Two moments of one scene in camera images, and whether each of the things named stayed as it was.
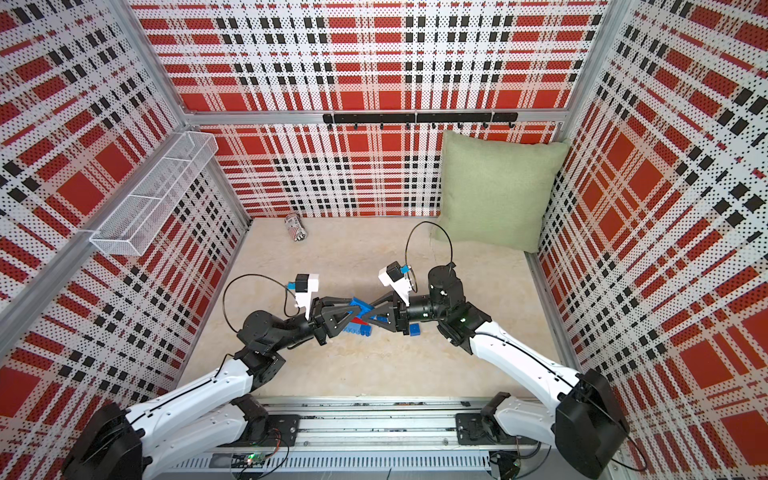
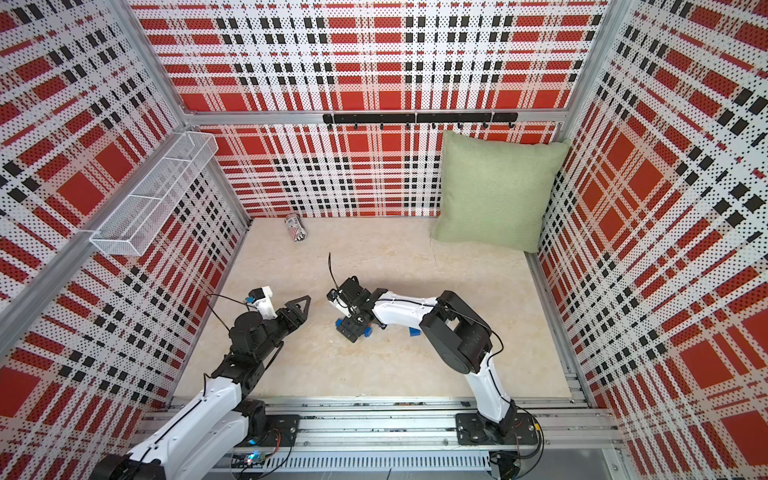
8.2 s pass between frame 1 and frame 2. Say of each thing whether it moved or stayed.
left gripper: moved
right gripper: moved
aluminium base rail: stayed
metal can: stayed
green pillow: stayed
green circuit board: stayed
